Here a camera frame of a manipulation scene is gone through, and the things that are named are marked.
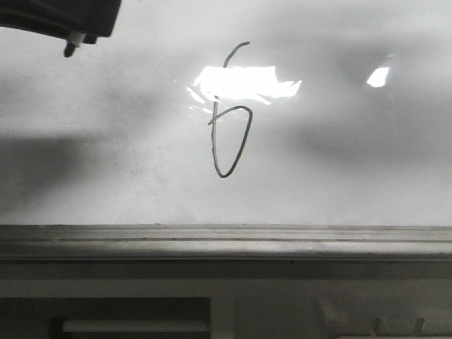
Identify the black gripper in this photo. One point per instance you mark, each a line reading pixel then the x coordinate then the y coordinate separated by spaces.
pixel 93 19

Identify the grey aluminium whiteboard tray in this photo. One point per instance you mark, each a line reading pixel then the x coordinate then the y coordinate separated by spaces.
pixel 223 242

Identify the black and white whiteboard marker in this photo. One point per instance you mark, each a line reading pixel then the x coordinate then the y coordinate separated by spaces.
pixel 73 41

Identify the white whiteboard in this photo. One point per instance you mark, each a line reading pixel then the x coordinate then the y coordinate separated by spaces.
pixel 233 112

